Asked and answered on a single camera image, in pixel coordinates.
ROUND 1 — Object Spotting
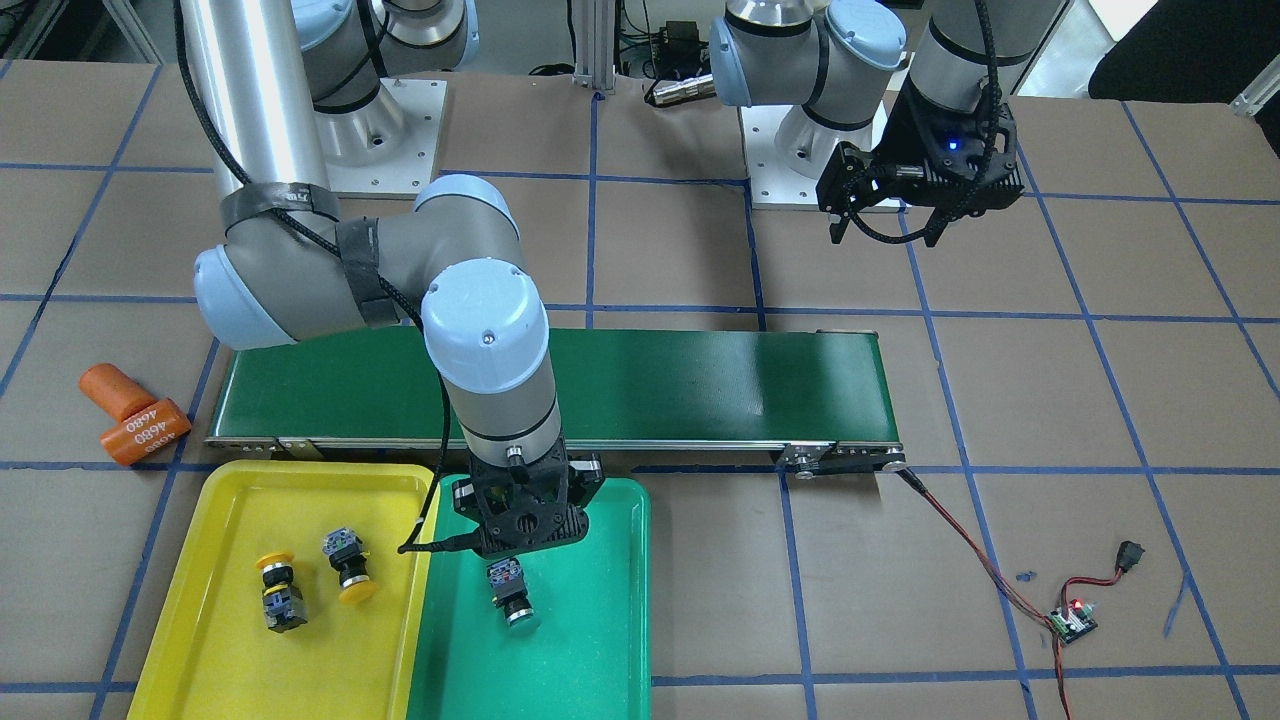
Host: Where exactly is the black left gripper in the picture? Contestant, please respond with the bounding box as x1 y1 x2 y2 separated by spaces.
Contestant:
815 79 1024 249

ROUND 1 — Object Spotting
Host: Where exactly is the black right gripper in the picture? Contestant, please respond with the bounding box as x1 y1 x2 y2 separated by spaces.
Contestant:
452 439 605 559

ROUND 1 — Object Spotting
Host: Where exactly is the green push button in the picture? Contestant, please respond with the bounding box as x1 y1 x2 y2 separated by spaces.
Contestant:
486 557 540 635

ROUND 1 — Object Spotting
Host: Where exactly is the yellow push button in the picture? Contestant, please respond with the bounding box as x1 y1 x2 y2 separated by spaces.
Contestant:
321 527 379 606
255 551 308 633

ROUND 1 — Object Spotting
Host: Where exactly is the orange cylinder with 4680 text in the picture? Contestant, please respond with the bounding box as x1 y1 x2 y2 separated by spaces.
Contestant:
99 398 192 466

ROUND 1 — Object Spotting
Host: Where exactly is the plain orange cylinder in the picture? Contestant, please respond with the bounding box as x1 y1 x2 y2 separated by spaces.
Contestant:
78 363 157 423

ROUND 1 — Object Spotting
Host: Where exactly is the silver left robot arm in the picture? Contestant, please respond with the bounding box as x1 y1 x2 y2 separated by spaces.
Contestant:
708 1 1065 247

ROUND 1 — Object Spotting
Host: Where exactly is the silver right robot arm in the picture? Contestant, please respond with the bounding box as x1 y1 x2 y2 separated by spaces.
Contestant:
173 1 603 559

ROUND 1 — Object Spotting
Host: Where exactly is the green plastic tray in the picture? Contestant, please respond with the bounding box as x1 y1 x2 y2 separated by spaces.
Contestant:
406 478 652 719

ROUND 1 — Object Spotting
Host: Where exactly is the green conveyor belt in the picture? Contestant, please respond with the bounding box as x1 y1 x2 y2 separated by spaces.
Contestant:
206 327 900 457

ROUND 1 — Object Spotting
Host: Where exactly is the yellow plastic tray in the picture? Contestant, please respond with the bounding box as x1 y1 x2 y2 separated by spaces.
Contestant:
129 460 433 719

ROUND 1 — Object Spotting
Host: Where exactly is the small green circuit board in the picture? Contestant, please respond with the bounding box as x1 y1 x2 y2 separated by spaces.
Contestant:
1047 598 1098 644

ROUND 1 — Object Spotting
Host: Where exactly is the aluminium frame post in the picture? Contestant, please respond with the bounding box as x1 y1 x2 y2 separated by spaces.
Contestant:
570 0 618 96

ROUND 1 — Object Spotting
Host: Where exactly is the red black power wire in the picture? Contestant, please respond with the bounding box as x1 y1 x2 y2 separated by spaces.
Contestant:
895 462 1126 720

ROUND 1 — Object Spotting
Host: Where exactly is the black rocker switch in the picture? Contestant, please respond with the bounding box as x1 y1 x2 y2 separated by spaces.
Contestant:
1115 539 1146 575

